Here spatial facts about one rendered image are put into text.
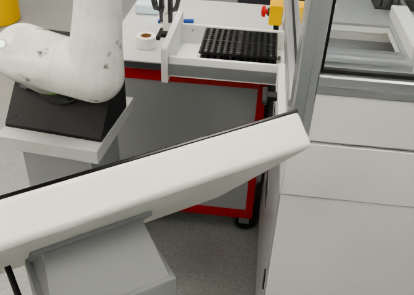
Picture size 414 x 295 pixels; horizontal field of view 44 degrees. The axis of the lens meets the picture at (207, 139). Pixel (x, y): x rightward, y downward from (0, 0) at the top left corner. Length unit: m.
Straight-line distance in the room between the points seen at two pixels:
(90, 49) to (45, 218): 0.62
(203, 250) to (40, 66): 1.16
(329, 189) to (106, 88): 0.52
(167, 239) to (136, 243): 1.47
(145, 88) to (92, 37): 0.73
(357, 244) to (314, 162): 0.26
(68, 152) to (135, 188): 0.82
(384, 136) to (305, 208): 0.24
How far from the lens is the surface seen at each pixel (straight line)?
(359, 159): 1.07
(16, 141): 1.39
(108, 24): 1.07
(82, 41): 1.08
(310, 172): 1.08
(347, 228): 1.19
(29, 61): 1.16
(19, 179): 2.50
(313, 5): 0.90
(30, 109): 1.41
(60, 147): 1.33
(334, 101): 0.99
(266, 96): 1.23
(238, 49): 1.48
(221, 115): 1.79
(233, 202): 2.03
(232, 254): 2.06
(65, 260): 0.63
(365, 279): 1.32
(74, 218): 0.51
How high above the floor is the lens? 1.52
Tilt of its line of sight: 35 degrees down
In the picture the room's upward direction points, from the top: 2 degrees clockwise
